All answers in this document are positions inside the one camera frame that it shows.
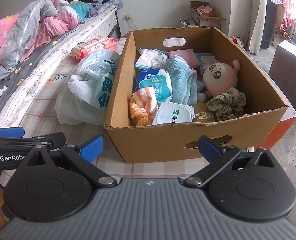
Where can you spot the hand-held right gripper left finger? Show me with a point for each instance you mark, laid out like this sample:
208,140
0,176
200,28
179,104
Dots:
91,147

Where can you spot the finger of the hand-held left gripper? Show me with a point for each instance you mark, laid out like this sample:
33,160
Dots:
9,132
45,140

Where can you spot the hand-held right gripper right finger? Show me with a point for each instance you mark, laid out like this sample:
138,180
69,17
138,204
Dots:
209,148

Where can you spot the large cardboard box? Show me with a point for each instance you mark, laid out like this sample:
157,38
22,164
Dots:
163,140

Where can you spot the blue wet wipes pack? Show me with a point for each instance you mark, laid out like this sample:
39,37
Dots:
150,80

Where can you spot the pink scouring cloth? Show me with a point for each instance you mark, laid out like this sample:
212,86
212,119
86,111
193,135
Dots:
185,57

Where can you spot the gold packet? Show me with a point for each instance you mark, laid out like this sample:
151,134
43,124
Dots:
200,113

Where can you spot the green scrunchie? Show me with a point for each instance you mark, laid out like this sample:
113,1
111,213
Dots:
225,102

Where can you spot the white yogurt cup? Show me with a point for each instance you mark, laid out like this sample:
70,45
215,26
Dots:
173,115

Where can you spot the white plastic bag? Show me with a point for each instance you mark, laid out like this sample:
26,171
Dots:
93,85

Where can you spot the orange striped cloth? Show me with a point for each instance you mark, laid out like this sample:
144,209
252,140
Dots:
143,105

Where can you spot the dark star-print bed sheet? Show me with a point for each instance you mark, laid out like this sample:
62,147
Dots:
25,65

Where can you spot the pink plush toy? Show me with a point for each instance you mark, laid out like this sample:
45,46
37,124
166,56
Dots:
217,76

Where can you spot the light blue towel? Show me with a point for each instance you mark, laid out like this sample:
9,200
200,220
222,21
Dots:
180,80

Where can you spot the white mattress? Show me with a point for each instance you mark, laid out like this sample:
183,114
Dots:
50,62

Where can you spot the light blue packet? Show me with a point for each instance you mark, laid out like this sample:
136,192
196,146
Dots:
206,60

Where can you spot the red wet wipes pack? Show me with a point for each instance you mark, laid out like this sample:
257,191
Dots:
95,45

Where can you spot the pink and grey quilt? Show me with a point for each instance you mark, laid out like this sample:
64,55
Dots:
25,30

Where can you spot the dark brown cabinet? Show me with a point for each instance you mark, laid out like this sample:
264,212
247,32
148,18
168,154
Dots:
290,80

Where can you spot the white and red plush toy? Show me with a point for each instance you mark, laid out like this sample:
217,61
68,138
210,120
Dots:
237,41

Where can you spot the open cardboard box pink contents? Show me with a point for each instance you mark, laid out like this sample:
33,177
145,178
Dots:
207,21

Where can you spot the teal pillow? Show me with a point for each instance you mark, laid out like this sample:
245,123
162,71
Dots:
81,8

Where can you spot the beige curtain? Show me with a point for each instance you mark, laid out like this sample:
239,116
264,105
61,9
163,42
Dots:
259,17

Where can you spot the lavender cloth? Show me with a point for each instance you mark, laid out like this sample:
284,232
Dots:
105,5

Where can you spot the pink hanging clothes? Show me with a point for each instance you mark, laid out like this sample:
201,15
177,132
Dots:
286,2

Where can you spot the white wall socket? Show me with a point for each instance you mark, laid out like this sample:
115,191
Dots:
128,17

